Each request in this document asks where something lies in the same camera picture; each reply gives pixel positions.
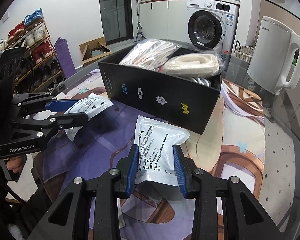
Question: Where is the white printed sachet packet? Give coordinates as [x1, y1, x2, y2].
[134, 115, 190, 186]

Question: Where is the wooden shoe rack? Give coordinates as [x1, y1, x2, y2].
[0, 17, 65, 94]

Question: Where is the white electric kettle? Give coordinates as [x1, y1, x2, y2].
[247, 16, 300, 95]

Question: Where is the white front-load washing machine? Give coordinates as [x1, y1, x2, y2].
[187, 0, 239, 53]

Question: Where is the floor mop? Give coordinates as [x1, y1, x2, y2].
[135, 0, 145, 42]

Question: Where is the purple rolled yoga mat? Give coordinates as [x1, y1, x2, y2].
[55, 37, 76, 79]

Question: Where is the open brown cardboard box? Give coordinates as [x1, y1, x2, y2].
[79, 37, 113, 67]

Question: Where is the black cardboard storage box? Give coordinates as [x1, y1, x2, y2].
[98, 46, 222, 134]

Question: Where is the thick white rope bag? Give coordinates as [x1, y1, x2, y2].
[161, 50, 224, 78]

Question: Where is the thin white rope bag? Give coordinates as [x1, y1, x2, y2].
[119, 38, 181, 71]

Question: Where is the person's left hand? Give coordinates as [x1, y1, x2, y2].
[0, 155, 27, 173]

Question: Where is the woven wicker basket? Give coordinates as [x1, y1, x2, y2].
[235, 40, 255, 63]

